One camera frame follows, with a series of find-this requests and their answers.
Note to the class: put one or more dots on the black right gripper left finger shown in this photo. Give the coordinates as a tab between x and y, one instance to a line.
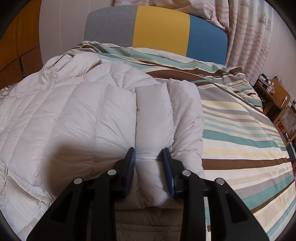
115	184

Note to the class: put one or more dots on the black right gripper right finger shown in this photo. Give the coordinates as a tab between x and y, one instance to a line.
178	178

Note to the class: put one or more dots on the white puffer down jacket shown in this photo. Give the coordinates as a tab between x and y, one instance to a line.
77	117

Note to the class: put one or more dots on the striped bed comforter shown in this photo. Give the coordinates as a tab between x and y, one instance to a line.
240	143

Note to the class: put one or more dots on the wooden side table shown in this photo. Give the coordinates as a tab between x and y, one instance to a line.
275	101

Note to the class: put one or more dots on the grey yellow blue headboard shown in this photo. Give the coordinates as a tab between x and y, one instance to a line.
157	28

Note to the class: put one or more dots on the orange wooden wardrobe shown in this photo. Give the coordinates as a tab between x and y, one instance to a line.
20	44

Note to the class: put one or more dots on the pink patterned curtain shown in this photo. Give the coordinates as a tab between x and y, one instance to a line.
248	24

